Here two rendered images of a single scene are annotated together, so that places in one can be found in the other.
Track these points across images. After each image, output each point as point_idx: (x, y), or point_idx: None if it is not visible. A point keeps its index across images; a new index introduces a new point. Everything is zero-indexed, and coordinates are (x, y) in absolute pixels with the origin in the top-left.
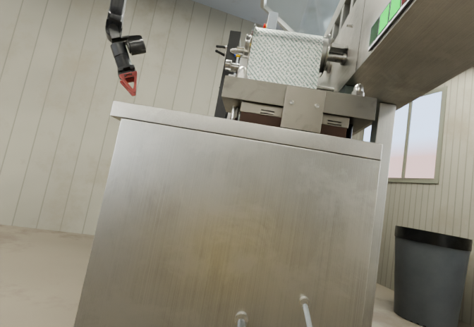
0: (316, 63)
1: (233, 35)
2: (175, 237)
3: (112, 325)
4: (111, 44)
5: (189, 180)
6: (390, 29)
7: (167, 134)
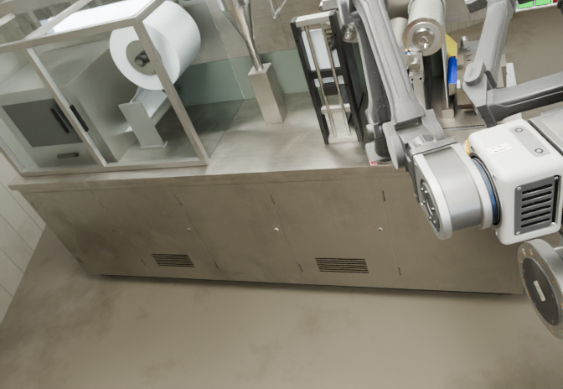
0: (444, 23)
1: (335, 18)
2: None
3: None
4: (372, 139)
5: None
6: (534, 9)
7: None
